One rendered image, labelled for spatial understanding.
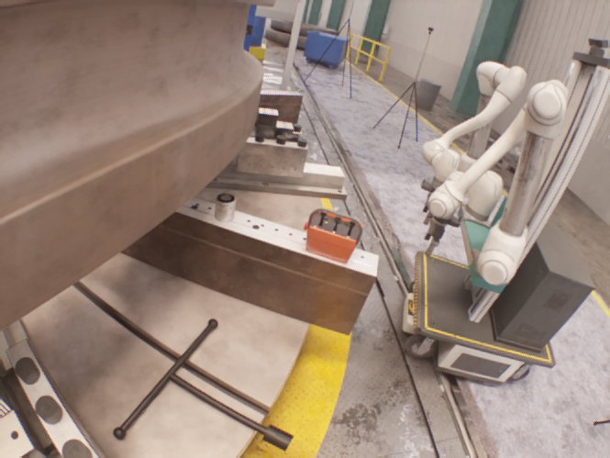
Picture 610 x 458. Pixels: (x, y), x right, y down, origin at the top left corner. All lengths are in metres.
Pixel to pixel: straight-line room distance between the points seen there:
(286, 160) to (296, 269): 1.04
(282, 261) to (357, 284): 0.31
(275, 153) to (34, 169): 1.64
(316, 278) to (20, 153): 1.09
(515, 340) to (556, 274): 0.47
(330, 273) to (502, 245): 0.65
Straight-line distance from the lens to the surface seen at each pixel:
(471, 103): 10.19
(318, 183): 2.44
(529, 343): 2.06
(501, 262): 1.28
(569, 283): 1.82
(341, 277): 1.33
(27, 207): 0.78
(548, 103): 1.15
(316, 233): 1.24
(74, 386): 1.42
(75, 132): 0.92
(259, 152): 2.19
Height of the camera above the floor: 1.50
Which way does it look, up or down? 35 degrees down
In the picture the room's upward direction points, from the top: 14 degrees clockwise
